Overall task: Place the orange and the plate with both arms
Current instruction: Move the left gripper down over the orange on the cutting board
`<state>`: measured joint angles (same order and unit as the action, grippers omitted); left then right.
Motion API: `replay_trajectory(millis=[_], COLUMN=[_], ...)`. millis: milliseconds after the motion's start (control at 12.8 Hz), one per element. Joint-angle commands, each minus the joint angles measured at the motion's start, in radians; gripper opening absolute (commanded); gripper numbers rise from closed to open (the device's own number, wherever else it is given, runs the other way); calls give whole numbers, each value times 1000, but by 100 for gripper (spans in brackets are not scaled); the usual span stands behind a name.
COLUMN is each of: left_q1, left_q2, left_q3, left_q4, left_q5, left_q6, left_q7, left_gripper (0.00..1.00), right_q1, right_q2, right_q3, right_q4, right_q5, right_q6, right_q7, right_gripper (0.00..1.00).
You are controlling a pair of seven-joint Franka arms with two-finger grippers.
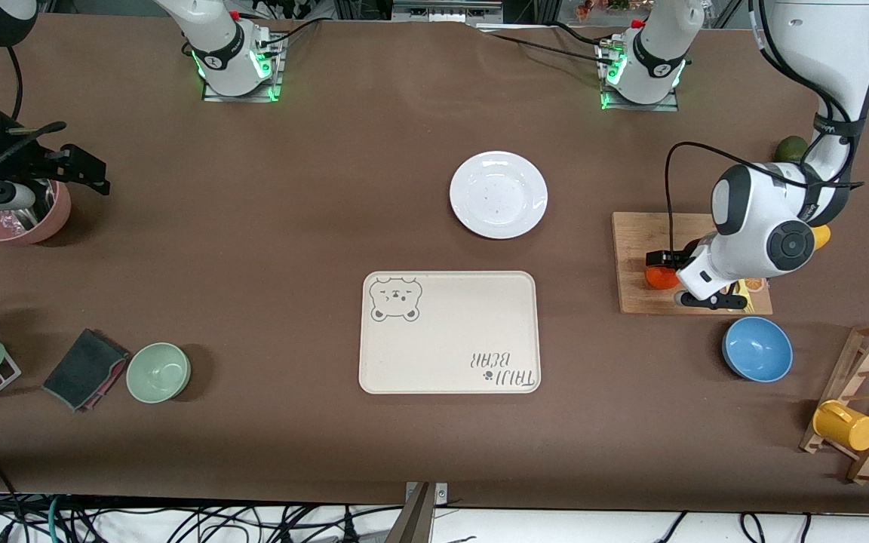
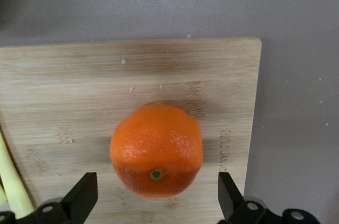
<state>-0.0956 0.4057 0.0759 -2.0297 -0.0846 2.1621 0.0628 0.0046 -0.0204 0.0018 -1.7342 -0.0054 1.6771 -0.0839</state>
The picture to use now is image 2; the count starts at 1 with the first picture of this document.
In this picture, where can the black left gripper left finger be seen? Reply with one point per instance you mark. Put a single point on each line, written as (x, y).
(79, 200)

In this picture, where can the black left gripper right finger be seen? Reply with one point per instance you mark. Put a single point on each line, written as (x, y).
(229, 200)

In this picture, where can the orange tomato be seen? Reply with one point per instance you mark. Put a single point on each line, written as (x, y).
(156, 144)

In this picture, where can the yellow plastic knife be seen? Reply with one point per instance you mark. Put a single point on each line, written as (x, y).
(13, 181)

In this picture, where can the wooden cutting board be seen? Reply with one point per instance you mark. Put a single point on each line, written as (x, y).
(79, 97)

